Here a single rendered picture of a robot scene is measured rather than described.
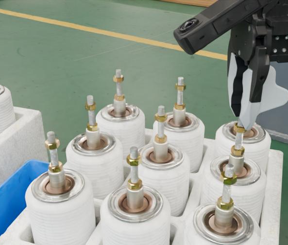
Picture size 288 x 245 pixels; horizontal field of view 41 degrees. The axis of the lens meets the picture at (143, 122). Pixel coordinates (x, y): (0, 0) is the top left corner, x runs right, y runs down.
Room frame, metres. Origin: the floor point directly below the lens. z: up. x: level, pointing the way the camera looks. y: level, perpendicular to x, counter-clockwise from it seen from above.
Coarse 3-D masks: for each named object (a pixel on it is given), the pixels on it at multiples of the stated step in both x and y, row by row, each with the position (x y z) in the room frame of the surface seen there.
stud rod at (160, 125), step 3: (159, 108) 0.51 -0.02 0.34; (162, 108) 0.51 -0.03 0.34; (159, 111) 0.51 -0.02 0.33; (162, 111) 0.51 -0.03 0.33; (159, 114) 0.51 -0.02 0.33; (162, 114) 0.51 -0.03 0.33; (159, 123) 0.51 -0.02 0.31; (162, 123) 0.51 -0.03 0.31; (159, 126) 0.51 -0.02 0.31; (162, 126) 0.51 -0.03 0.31; (159, 129) 0.51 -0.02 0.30; (162, 129) 0.51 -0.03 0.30; (159, 132) 0.51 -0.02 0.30; (162, 132) 0.51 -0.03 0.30; (159, 135) 0.51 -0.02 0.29; (162, 135) 0.51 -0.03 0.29
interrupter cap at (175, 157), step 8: (152, 144) 0.54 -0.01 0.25; (168, 144) 0.54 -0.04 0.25; (144, 152) 0.52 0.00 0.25; (152, 152) 0.52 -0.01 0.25; (168, 152) 0.52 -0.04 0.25; (176, 152) 0.52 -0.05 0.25; (144, 160) 0.50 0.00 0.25; (152, 160) 0.50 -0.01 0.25; (160, 160) 0.50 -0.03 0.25; (168, 160) 0.50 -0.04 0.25; (176, 160) 0.49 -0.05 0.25; (152, 168) 0.47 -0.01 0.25; (160, 168) 0.47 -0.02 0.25; (168, 168) 0.47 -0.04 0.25
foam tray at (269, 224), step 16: (208, 144) 0.65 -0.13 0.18; (208, 160) 0.60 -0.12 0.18; (272, 160) 0.60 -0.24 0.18; (128, 176) 0.55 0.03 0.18; (192, 176) 0.55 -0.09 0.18; (272, 176) 0.55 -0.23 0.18; (192, 192) 0.50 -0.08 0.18; (272, 192) 0.50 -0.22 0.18; (96, 208) 0.47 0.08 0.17; (192, 208) 0.47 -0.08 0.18; (272, 208) 0.46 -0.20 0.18; (16, 224) 0.43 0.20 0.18; (96, 224) 0.48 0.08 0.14; (176, 224) 0.43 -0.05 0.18; (272, 224) 0.43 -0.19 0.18; (0, 240) 0.40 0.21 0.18; (16, 240) 0.40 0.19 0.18; (32, 240) 0.44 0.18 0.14; (96, 240) 0.40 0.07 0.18; (176, 240) 0.40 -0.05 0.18; (272, 240) 0.40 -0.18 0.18
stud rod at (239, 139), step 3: (237, 123) 0.47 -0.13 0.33; (240, 123) 0.47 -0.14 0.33; (240, 126) 0.47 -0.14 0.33; (243, 126) 0.47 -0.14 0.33; (237, 135) 0.47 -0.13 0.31; (240, 135) 0.47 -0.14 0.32; (237, 138) 0.47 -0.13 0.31; (240, 138) 0.47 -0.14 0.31; (237, 141) 0.47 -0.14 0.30; (240, 141) 0.47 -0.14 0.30; (237, 144) 0.47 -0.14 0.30; (240, 144) 0.47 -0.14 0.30; (237, 147) 0.47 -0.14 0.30; (240, 147) 0.47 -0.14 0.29
